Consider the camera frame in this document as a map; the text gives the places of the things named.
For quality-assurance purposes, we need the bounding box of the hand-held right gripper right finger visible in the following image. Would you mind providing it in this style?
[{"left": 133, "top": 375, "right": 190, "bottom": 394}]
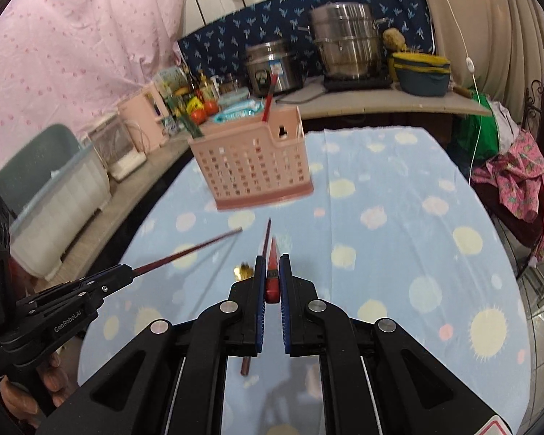
[{"left": 279, "top": 254, "right": 504, "bottom": 435}]

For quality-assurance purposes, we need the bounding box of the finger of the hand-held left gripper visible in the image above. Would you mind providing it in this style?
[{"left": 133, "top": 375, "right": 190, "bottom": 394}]
[{"left": 16, "top": 264, "right": 134, "bottom": 322}]

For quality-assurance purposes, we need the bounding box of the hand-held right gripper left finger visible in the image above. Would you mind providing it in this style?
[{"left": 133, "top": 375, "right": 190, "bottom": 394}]
[{"left": 41, "top": 255, "right": 268, "bottom": 435}]

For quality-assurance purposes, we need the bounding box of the red black-banded chopstick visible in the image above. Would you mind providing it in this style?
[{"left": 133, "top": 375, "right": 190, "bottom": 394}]
[
  {"left": 262, "top": 74, "right": 279, "bottom": 123},
  {"left": 264, "top": 236, "right": 282, "bottom": 304}
]

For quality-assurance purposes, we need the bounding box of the dark red chopstick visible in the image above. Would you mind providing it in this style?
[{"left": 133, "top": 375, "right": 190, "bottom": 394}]
[
  {"left": 240, "top": 217, "right": 273, "bottom": 377},
  {"left": 131, "top": 228, "right": 244, "bottom": 278}
]

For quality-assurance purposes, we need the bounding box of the pink perforated utensil basket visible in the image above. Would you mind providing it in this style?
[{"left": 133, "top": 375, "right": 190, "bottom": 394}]
[{"left": 188, "top": 105, "right": 314, "bottom": 211}]

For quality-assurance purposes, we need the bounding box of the person's left hand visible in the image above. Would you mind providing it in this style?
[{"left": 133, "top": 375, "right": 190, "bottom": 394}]
[{"left": 0, "top": 353, "right": 73, "bottom": 424}]

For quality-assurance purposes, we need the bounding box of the white ribbed plastic tub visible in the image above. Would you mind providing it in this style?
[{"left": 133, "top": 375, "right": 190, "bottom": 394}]
[{"left": 9, "top": 145, "right": 112, "bottom": 282}]

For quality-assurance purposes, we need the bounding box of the wooden side counter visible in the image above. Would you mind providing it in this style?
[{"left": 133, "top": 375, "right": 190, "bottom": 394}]
[{"left": 50, "top": 131, "right": 200, "bottom": 282}]

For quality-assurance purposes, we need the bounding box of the teal perforated tub lid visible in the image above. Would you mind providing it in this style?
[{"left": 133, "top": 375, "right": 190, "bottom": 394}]
[{"left": 0, "top": 124, "right": 85, "bottom": 218}]

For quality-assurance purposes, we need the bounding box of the blue spotted tablecloth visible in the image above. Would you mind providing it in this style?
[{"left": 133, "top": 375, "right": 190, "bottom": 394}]
[{"left": 77, "top": 127, "right": 533, "bottom": 435}]

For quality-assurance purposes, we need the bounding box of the white glass-sided appliance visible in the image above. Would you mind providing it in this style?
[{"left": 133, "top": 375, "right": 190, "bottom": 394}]
[{"left": 88, "top": 115, "right": 148, "bottom": 182}]

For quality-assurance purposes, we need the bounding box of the pink kitchen appliance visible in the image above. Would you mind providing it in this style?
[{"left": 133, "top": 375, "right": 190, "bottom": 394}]
[{"left": 118, "top": 84, "right": 170, "bottom": 152}]

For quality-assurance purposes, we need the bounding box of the blue wet wipes packet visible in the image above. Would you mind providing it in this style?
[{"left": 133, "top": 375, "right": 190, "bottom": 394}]
[{"left": 213, "top": 100, "right": 264, "bottom": 124}]

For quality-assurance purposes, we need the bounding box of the clear food container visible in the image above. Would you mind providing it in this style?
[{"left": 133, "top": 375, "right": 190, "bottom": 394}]
[{"left": 218, "top": 88, "right": 251, "bottom": 108}]

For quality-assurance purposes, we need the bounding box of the colourful printed carton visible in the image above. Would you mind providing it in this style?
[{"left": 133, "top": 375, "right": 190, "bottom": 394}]
[{"left": 156, "top": 67, "right": 186, "bottom": 96}]

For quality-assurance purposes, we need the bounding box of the pink dotted cloth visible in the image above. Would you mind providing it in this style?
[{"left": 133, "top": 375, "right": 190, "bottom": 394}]
[{"left": 0, "top": 0, "right": 189, "bottom": 186}]

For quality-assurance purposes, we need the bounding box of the yellow bottle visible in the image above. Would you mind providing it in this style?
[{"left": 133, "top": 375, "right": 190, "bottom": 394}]
[{"left": 198, "top": 71, "right": 215, "bottom": 100}]

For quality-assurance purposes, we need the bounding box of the pale back counter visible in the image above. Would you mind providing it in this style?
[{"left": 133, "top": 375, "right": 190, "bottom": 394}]
[{"left": 274, "top": 77, "right": 493, "bottom": 121}]

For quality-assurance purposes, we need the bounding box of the black induction cooktop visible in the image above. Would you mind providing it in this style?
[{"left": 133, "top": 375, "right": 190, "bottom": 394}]
[{"left": 322, "top": 72, "right": 395, "bottom": 92}]

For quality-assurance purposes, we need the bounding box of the steel rice cooker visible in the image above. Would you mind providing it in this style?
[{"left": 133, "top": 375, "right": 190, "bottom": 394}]
[{"left": 245, "top": 40, "right": 305, "bottom": 97}]

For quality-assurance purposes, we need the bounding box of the green bag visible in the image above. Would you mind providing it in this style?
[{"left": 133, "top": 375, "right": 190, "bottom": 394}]
[{"left": 451, "top": 95, "right": 502, "bottom": 161}]

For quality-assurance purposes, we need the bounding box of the pink floral cloth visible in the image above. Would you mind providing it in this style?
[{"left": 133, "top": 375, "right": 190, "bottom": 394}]
[{"left": 471, "top": 127, "right": 544, "bottom": 261}]

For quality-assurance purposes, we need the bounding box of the blue container yellow lid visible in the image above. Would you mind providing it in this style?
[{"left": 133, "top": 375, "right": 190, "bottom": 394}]
[{"left": 391, "top": 51, "right": 452, "bottom": 97}]

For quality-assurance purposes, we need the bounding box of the steel steamer pot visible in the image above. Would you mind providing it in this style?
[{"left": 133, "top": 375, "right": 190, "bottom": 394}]
[{"left": 308, "top": 3, "right": 388, "bottom": 80}]

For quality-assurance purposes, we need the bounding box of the blue printed cloth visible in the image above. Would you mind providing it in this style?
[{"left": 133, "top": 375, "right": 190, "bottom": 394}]
[{"left": 177, "top": 0, "right": 436, "bottom": 96}]

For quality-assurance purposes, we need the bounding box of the yellow plush toy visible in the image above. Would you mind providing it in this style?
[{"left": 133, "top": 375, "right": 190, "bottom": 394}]
[{"left": 383, "top": 28, "right": 409, "bottom": 53}]

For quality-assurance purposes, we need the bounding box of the beige curtain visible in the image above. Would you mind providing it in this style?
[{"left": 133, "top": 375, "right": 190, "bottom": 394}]
[{"left": 412, "top": 0, "right": 544, "bottom": 114}]

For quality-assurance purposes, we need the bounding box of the white cable with switch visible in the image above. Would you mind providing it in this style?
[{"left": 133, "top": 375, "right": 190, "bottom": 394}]
[{"left": 426, "top": 0, "right": 483, "bottom": 186}]

